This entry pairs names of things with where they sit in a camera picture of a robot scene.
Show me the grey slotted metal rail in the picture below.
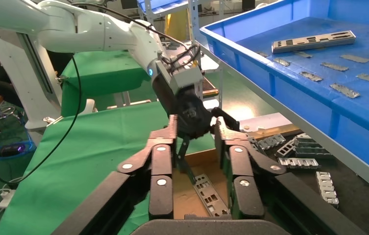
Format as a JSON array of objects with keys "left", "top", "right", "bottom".
[
  {"left": 257, "top": 133, "right": 287, "bottom": 151},
  {"left": 275, "top": 139, "right": 298, "bottom": 159}
]

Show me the wood-framed black parts tray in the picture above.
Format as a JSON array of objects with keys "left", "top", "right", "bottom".
[{"left": 246, "top": 122, "right": 369, "bottom": 235}]

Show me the silver metal IO shield plate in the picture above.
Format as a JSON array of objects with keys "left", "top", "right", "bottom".
[
  {"left": 193, "top": 174, "right": 231, "bottom": 217},
  {"left": 271, "top": 30, "right": 357, "bottom": 54}
]

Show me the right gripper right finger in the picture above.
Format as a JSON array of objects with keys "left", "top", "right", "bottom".
[{"left": 214, "top": 116, "right": 367, "bottom": 235}]

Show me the grey metal rack post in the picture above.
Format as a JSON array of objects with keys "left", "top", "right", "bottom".
[{"left": 189, "top": 0, "right": 202, "bottom": 49}]

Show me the green table cloth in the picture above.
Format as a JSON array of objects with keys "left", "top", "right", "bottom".
[{"left": 0, "top": 100, "right": 219, "bottom": 235}]

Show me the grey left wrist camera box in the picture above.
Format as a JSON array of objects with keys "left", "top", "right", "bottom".
[{"left": 156, "top": 61, "right": 205, "bottom": 96}]

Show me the brown cardboard box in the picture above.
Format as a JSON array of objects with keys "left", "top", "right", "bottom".
[{"left": 171, "top": 147, "right": 234, "bottom": 221}]

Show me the long grey metal bar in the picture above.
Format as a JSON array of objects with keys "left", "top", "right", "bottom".
[{"left": 316, "top": 171, "right": 340, "bottom": 208}]

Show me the long black hanging cable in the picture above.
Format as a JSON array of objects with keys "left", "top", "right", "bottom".
[{"left": 0, "top": 53, "right": 83, "bottom": 187}]

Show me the black electronic device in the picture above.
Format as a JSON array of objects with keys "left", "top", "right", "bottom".
[{"left": 0, "top": 144, "right": 26, "bottom": 158}]

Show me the white robot torso column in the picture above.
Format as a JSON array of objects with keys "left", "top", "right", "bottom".
[{"left": 0, "top": 25, "right": 63, "bottom": 131}]

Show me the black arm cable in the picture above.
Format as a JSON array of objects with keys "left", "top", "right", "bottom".
[{"left": 71, "top": 1, "right": 202, "bottom": 73}]

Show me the blue plastic tray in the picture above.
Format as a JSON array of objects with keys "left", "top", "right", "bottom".
[{"left": 199, "top": 0, "right": 369, "bottom": 181}]

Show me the ridged grey metal bracket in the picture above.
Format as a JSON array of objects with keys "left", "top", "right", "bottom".
[{"left": 277, "top": 157, "right": 321, "bottom": 170}]

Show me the white power strip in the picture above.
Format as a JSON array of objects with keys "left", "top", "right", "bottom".
[{"left": 0, "top": 189, "right": 17, "bottom": 209}]

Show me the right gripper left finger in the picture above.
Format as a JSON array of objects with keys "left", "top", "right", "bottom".
[{"left": 51, "top": 114, "right": 179, "bottom": 235}]

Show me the green cloth covered table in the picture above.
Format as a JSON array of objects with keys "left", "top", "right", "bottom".
[{"left": 60, "top": 50, "right": 159, "bottom": 118}]

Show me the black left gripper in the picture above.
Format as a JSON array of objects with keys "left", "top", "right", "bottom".
[{"left": 152, "top": 75, "right": 241, "bottom": 186}]

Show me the yellow panel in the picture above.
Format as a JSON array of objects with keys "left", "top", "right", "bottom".
[{"left": 165, "top": 9, "right": 192, "bottom": 41}]

